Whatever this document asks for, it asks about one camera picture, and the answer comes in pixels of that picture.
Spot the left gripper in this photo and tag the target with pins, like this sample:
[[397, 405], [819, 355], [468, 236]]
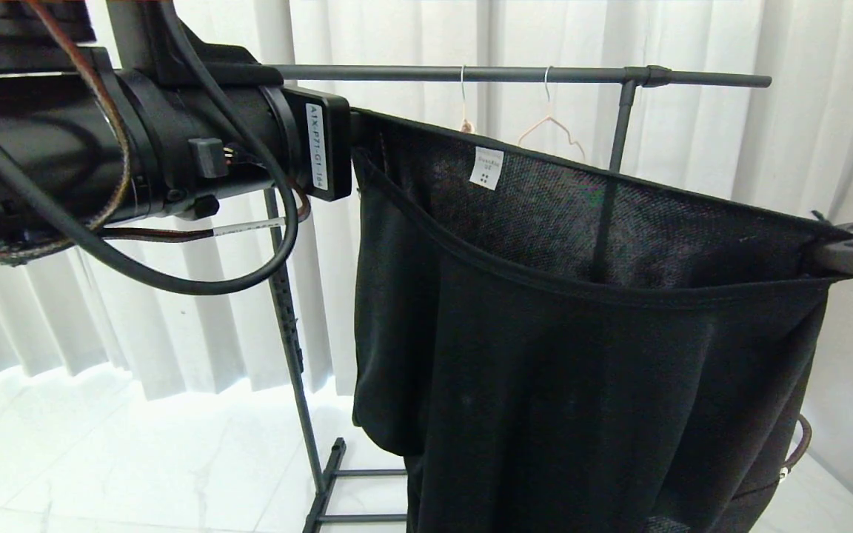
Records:
[[212, 141]]

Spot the pink clothes hanger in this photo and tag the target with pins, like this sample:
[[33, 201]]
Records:
[[549, 117], [463, 96]]

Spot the black garment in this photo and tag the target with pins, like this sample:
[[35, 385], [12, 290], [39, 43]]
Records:
[[545, 370]]

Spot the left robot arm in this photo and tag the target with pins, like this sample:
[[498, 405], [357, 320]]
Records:
[[27, 148]]

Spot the black clothes rack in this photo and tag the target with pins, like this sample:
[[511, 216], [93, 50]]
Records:
[[508, 74]]

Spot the white laundry basket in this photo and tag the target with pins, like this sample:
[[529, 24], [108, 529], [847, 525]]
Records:
[[808, 443]]

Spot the white curtain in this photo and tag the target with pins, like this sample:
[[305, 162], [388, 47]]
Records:
[[693, 37]]

